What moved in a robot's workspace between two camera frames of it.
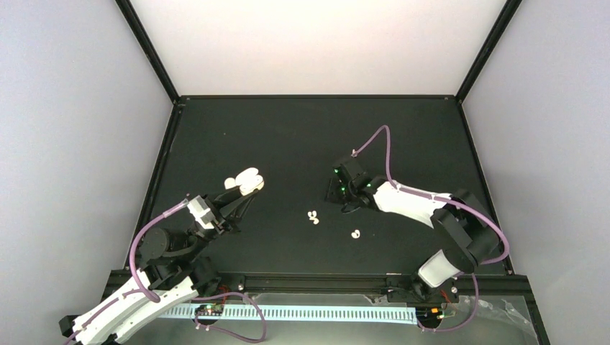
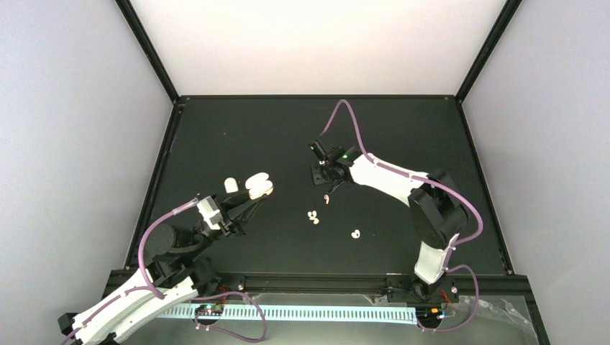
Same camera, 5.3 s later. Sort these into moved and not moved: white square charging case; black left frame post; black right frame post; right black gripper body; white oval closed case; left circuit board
Moved: right black gripper body; white square charging case
Not moved: white oval closed case; black left frame post; left circuit board; black right frame post
